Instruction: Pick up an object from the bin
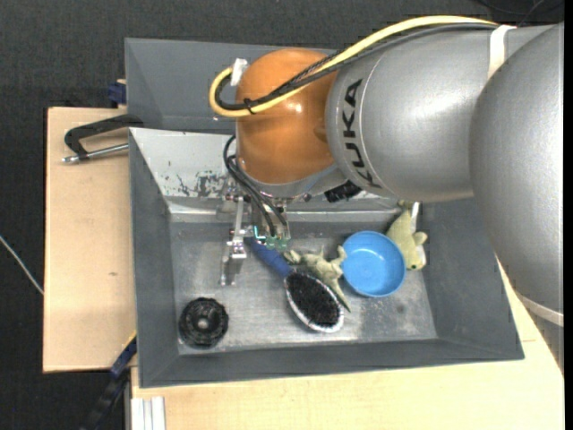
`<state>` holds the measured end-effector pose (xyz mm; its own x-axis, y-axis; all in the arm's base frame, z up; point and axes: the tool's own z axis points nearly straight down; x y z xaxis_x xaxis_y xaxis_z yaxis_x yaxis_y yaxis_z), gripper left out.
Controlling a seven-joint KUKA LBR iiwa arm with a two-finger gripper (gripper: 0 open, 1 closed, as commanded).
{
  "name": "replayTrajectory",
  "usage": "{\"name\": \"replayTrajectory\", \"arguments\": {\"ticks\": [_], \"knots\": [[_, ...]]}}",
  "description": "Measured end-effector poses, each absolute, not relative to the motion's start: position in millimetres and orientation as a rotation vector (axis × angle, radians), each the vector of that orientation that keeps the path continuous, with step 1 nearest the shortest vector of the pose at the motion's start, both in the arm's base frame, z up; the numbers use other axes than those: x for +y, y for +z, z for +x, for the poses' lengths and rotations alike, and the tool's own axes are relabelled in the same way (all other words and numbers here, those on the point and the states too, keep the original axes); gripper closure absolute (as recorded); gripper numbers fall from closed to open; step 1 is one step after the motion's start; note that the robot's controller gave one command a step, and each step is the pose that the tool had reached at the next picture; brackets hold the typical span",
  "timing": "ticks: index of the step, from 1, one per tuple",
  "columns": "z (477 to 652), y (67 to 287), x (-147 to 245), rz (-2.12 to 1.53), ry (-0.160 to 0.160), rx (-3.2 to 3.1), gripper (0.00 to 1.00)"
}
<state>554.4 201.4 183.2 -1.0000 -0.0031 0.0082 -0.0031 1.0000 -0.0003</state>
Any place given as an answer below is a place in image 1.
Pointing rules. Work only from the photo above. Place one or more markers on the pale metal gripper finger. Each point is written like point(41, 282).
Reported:
point(230, 267)
point(239, 215)

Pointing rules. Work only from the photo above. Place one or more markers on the green toy lizard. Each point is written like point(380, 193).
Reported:
point(323, 268)

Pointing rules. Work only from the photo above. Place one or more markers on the black cylinder on white bracket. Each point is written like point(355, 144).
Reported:
point(341, 192)

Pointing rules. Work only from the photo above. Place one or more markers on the blue plastic bowl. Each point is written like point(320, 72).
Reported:
point(373, 264)

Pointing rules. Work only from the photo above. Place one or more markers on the black round ribbed cap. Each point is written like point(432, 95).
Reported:
point(203, 322)

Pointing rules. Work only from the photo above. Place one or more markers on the brown cardboard board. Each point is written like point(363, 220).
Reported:
point(85, 249)

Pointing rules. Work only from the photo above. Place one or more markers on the grey metal bin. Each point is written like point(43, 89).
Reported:
point(250, 325)

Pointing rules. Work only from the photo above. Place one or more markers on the pale green plush fish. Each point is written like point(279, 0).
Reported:
point(403, 235)

